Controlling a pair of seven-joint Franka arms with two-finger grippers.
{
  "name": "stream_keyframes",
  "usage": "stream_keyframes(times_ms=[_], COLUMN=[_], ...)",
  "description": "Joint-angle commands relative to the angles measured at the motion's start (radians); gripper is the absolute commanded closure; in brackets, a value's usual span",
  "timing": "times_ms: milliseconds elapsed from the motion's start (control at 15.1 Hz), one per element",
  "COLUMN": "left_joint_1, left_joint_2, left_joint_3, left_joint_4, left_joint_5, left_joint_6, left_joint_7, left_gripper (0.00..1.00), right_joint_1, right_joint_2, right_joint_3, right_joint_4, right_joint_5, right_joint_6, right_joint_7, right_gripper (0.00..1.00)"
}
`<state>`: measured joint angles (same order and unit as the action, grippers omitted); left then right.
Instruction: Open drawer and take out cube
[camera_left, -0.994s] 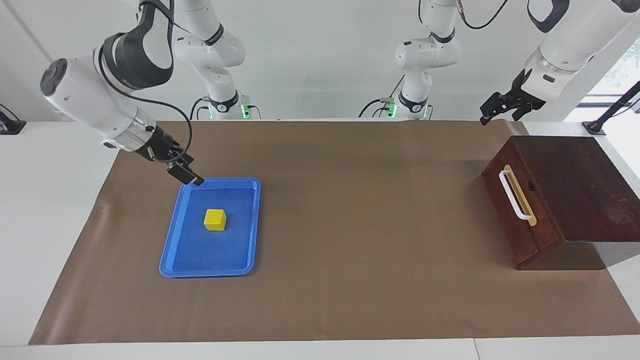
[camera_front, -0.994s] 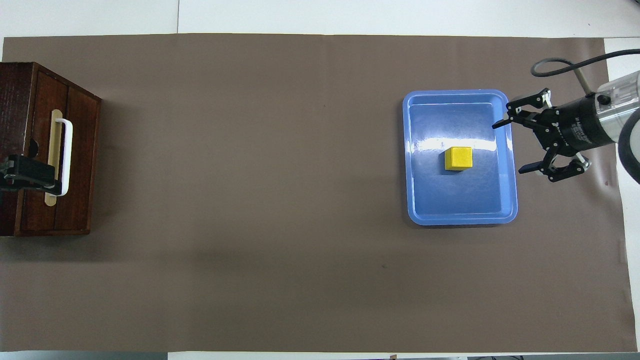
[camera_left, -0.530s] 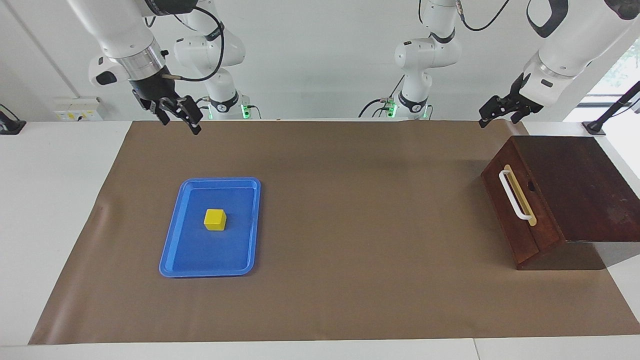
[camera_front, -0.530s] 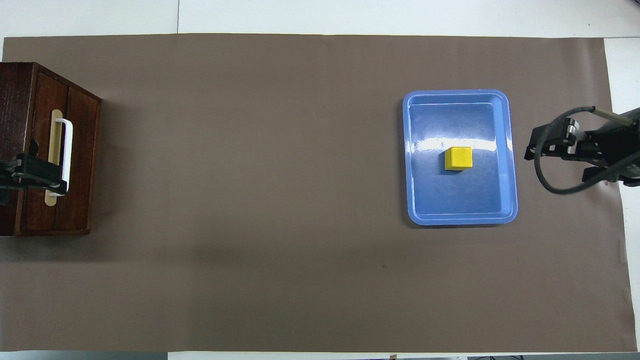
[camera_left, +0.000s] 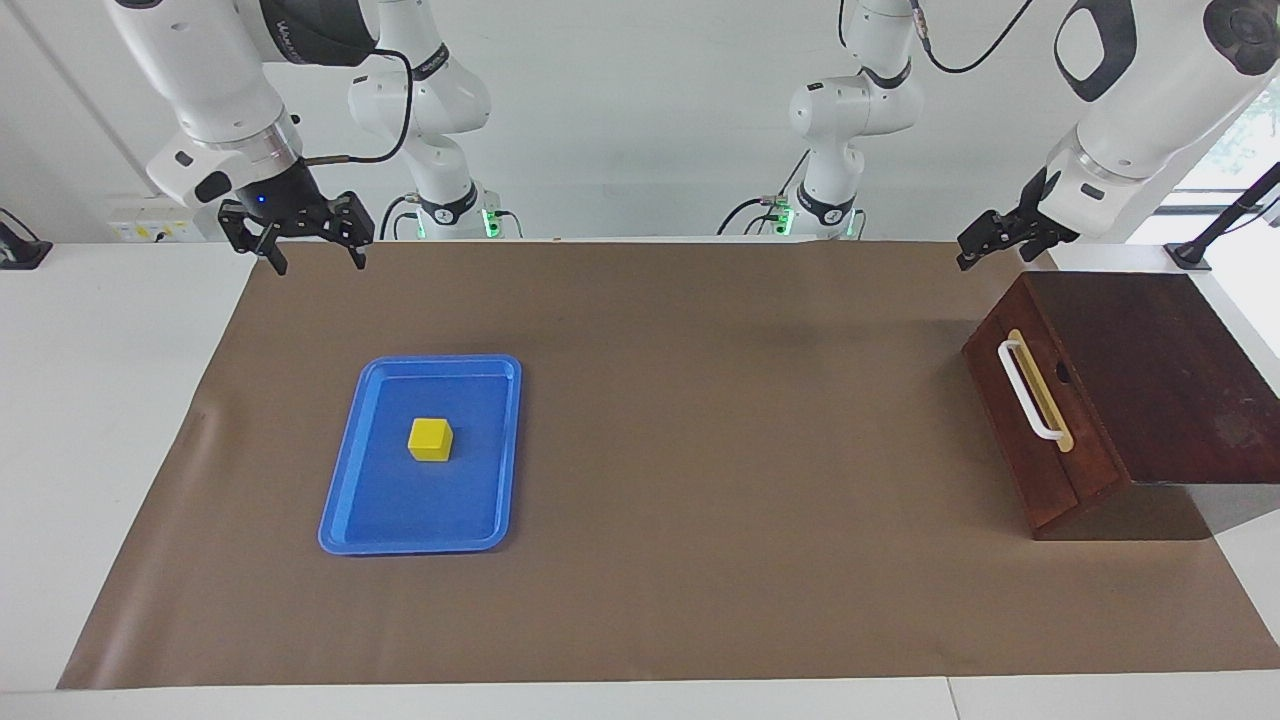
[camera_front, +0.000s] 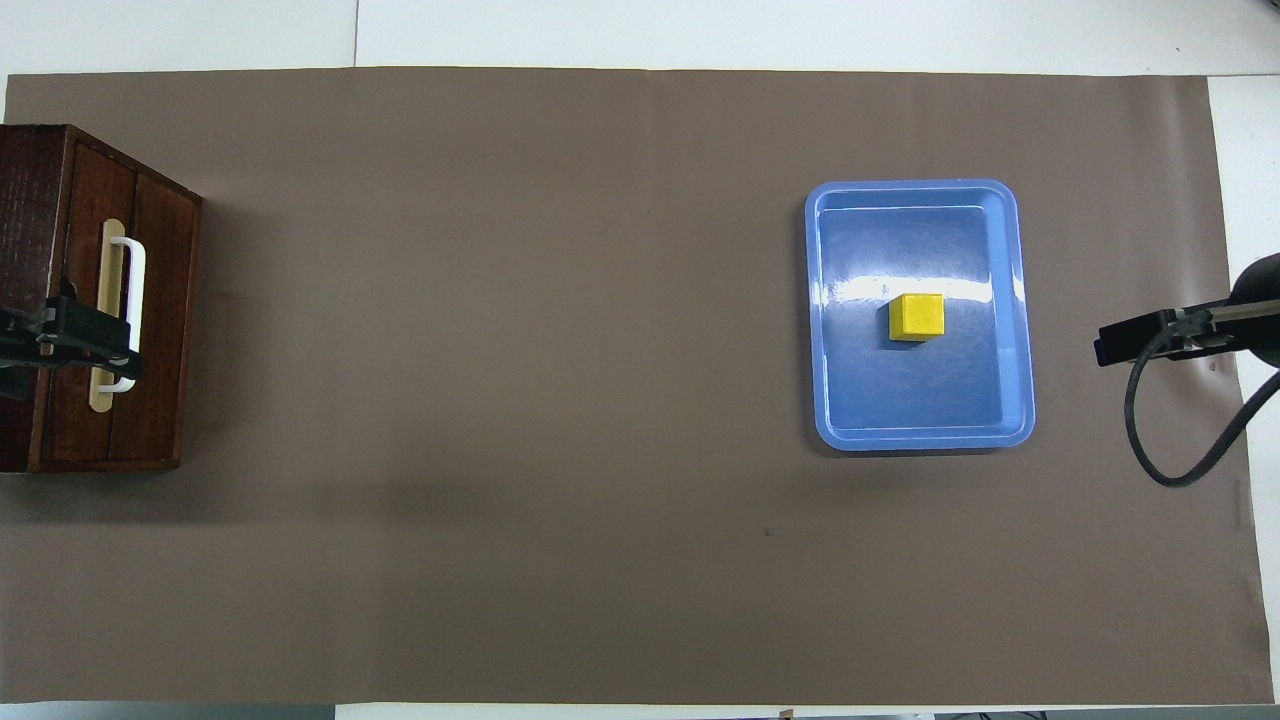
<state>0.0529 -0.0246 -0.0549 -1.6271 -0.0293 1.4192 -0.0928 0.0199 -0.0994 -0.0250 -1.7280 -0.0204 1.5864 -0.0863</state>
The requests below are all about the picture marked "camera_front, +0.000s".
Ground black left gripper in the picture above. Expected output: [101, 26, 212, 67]
[0, 280, 141, 401]

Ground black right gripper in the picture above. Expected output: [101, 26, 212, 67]
[1093, 255, 1280, 368]

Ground wooden drawer with white handle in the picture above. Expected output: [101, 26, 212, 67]
[50, 140, 189, 465]

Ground yellow cube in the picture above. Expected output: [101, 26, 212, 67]
[889, 293, 947, 345]

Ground dark wooden cabinet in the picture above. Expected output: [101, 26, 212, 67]
[0, 123, 204, 474]

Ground blue plastic tray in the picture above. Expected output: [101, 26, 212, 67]
[804, 179, 1037, 453]

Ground brown table mat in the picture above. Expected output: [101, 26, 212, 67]
[0, 65, 1276, 706]

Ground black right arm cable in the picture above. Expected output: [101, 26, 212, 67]
[1124, 298, 1280, 489]

